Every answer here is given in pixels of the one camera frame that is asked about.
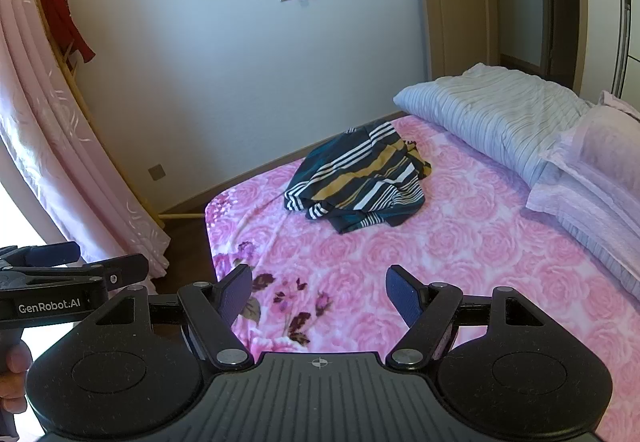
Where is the white wardrobe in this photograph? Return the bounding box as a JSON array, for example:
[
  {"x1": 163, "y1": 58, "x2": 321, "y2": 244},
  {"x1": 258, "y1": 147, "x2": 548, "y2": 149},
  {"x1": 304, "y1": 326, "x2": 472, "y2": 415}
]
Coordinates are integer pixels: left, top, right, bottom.
[{"x1": 610, "y1": 0, "x2": 640, "y2": 113}]

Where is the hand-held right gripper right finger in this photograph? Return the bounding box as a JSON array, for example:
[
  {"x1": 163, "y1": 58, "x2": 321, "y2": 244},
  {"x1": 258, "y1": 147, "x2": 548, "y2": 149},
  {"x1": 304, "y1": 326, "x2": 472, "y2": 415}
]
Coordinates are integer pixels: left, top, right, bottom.
[{"x1": 385, "y1": 264, "x2": 546, "y2": 370}]

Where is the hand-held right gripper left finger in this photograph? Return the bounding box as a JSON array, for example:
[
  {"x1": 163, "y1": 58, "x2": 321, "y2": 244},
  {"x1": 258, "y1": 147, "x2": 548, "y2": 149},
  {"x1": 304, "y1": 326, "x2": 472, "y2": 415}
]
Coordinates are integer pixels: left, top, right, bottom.
[{"x1": 95, "y1": 264, "x2": 254, "y2": 370}]

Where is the lilac bed sheet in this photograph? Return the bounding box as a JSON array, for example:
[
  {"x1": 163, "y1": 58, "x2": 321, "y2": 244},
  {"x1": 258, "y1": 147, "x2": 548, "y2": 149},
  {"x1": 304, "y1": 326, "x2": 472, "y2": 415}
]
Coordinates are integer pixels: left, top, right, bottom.
[{"x1": 525, "y1": 157, "x2": 640, "y2": 295}]

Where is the pink curtain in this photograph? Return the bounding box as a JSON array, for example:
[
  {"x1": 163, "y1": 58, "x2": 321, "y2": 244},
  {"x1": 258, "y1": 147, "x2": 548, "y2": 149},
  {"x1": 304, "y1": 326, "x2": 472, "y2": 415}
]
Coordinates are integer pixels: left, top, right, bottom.
[{"x1": 0, "y1": 0, "x2": 171, "y2": 277}]

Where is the wooden coat rack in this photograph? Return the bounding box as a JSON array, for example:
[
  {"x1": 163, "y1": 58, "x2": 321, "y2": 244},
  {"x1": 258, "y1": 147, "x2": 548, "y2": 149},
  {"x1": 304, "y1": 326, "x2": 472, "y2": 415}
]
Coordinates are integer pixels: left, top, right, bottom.
[{"x1": 30, "y1": 0, "x2": 206, "y2": 233}]

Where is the person's left hand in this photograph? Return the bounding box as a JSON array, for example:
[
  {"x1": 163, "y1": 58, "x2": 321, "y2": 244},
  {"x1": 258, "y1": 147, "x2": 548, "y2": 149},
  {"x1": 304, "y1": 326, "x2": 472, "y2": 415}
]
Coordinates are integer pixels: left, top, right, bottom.
[{"x1": 0, "y1": 340, "x2": 34, "y2": 416}]

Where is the red garment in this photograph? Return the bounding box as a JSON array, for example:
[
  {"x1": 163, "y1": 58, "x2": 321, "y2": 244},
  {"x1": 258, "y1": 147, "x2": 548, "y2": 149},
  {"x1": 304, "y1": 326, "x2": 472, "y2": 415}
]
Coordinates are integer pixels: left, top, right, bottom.
[{"x1": 39, "y1": 0, "x2": 96, "y2": 63}]

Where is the grey striped quilt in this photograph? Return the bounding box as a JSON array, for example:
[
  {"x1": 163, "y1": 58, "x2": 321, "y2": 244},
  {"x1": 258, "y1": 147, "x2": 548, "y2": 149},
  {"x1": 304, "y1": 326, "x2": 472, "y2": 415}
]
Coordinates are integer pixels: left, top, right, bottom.
[{"x1": 393, "y1": 62, "x2": 596, "y2": 187}]

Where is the wooden door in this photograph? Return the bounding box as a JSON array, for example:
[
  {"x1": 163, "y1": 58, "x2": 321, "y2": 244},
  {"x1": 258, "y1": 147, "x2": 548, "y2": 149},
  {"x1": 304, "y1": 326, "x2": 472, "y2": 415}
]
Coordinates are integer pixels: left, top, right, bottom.
[{"x1": 410, "y1": 0, "x2": 482, "y2": 78}]

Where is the pink floral blanket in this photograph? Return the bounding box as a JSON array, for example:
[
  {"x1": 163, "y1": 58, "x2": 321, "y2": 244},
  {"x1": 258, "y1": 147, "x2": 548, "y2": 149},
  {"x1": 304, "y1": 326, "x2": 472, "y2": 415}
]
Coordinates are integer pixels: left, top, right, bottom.
[{"x1": 205, "y1": 114, "x2": 640, "y2": 442}]

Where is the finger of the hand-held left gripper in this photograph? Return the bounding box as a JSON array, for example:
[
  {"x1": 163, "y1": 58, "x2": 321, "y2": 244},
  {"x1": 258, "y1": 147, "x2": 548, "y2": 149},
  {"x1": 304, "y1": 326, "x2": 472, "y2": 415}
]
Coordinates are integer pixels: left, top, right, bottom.
[
  {"x1": 0, "y1": 242, "x2": 82, "y2": 268},
  {"x1": 0, "y1": 254, "x2": 151, "y2": 292}
]

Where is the striped knit sweater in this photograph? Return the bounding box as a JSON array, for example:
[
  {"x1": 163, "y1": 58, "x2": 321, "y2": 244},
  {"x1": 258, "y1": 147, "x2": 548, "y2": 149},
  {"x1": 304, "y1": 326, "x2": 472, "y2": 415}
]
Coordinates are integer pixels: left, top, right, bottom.
[{"x1": 284, "y1": 121, "x2": 432, "y2": 235}]

